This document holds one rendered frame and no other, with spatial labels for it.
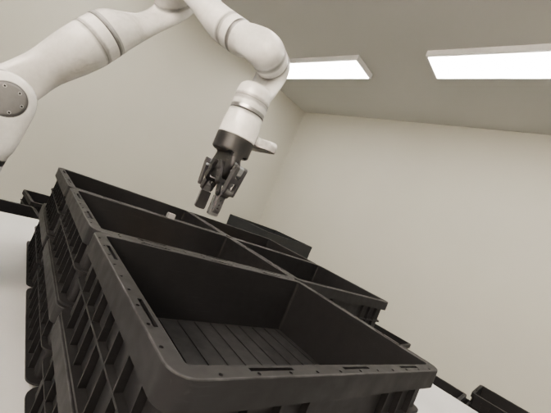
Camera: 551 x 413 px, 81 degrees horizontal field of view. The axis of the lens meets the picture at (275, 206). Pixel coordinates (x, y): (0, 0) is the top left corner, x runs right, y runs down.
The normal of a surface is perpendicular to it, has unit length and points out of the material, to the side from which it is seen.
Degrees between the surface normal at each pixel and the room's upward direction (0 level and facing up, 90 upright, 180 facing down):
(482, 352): 90
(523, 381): 90
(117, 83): 90
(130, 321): 90
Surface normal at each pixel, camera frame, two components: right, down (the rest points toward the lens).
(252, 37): -0.45, -0.33
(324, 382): 0.59, 0.23
